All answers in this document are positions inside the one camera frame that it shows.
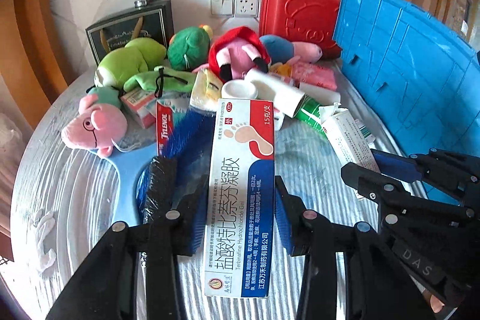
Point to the yellow sponge pack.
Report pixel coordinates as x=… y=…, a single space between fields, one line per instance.
x=206 y=92

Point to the blue brush with bristles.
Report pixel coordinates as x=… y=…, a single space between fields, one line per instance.
x=186 y=154

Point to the white jar green label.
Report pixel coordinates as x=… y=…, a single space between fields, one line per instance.
x=239 y=89

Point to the red toy suitcase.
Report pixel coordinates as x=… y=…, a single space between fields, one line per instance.
x=302 y=20

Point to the dark green plush toy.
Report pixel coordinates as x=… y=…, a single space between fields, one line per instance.
x=188 y=49

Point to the black gift box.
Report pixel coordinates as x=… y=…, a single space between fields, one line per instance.
x=148 y=18

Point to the red hooded pink plush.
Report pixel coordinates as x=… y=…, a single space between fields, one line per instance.
x=237 y=51

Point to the wall switch plate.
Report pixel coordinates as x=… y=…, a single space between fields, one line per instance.
x=222 y=8

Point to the pink tissue pack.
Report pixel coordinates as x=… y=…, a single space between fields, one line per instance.
x=312 y=74

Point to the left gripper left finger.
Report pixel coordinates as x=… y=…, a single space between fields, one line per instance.
x=105 y=285

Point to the pink pig plush green shirt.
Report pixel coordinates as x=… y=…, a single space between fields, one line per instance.
x=100 y=122

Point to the red Tylenol box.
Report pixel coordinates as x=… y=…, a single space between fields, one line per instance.
x=164 y=125

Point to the white paper roll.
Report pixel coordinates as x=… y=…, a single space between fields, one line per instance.
x=285 y=98

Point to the wall power socket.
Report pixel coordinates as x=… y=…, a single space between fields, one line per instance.
x=246 y=8

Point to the white plastic bag roll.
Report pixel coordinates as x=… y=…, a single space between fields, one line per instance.
x=324 y=96

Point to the blue bodied pig plush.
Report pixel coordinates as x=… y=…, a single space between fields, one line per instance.
x=282 y=50

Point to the white teal medicine box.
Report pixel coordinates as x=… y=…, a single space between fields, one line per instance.
x=346 y=138

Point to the brown bottle green label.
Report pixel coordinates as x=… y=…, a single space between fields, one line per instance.
x=312 y=113

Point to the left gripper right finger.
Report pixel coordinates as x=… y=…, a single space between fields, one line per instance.
x=376 y=285

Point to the light green frog plush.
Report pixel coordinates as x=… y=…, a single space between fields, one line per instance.
x=140 y=64

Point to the pink white medicine box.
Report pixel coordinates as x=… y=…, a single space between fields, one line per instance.
x=136 y=104

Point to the blue plastic storage crate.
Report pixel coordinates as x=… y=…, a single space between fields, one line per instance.
x=418 y=76

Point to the person right hand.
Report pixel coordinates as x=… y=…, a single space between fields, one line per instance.
x=438 y=307

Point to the foot cream medicine box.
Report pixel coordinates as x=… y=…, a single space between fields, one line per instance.
x=237 y=246

